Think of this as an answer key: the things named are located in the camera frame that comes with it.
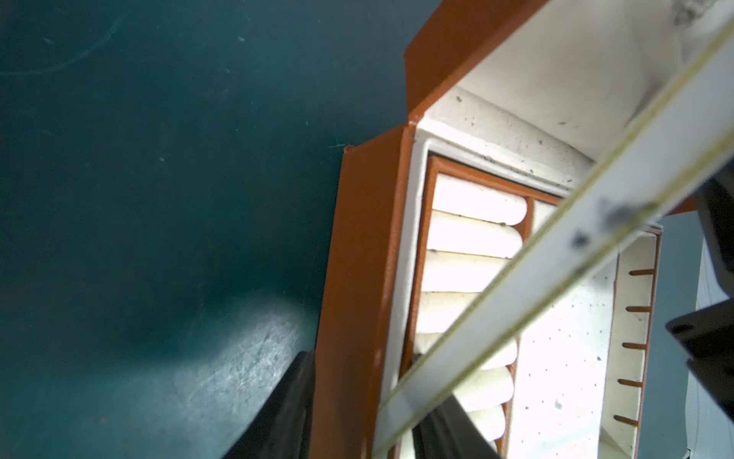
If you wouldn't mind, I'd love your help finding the wooden jewelry box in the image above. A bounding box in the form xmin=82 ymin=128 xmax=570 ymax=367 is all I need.
xmin=310 ymin=1 xmax=733 ymax=458

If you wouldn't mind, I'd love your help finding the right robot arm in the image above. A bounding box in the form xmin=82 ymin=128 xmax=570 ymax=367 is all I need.
xmin=666 ymin=166 xmax=733 ymax=458

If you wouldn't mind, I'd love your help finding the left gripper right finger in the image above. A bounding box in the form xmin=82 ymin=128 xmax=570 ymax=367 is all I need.
xmin=412 ymin=396 xmax=501 ymax=459

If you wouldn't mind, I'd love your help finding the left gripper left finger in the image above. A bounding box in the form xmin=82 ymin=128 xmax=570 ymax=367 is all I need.
xmin=225 ymin=351 xmax=315 ymax=459

